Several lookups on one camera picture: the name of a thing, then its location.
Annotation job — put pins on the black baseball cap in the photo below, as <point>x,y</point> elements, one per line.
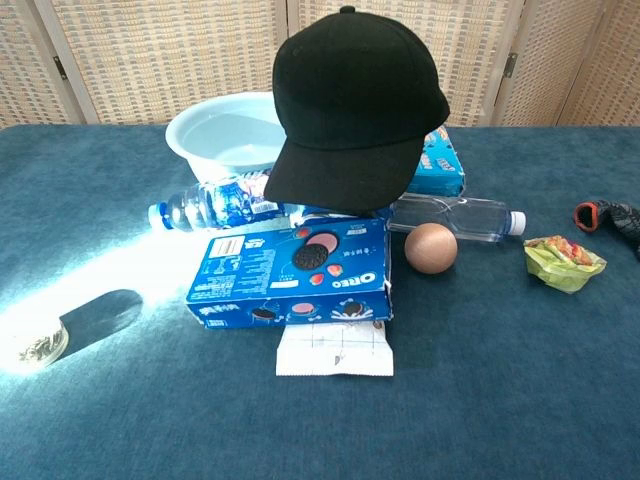
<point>350,100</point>

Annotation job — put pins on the blue Oreo package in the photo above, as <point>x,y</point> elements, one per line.
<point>250,270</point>

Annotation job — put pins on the blue chocolate chip cookie box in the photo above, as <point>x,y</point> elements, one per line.
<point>440,175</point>

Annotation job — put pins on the blue-label water bottle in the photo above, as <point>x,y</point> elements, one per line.
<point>220,200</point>

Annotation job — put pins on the brown ball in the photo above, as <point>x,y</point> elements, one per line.
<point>431,248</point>

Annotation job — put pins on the white paper sachet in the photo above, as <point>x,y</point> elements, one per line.
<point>332,355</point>

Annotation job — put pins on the light blue plastic basin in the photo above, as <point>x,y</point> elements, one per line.
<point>220,135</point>

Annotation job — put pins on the clear bottle with white cap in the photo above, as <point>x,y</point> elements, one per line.
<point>475,220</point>

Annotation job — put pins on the blue fabric table cover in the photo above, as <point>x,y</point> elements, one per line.
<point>320,425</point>

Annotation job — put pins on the green snack packet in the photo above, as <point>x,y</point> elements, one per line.
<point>562,270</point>

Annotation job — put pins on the woven folding screen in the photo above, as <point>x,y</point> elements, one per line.
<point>165,50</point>

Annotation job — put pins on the grey knit glove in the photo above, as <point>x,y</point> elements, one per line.
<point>612,217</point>

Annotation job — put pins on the small crumpled foil ball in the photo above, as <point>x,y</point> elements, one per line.
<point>45,347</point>

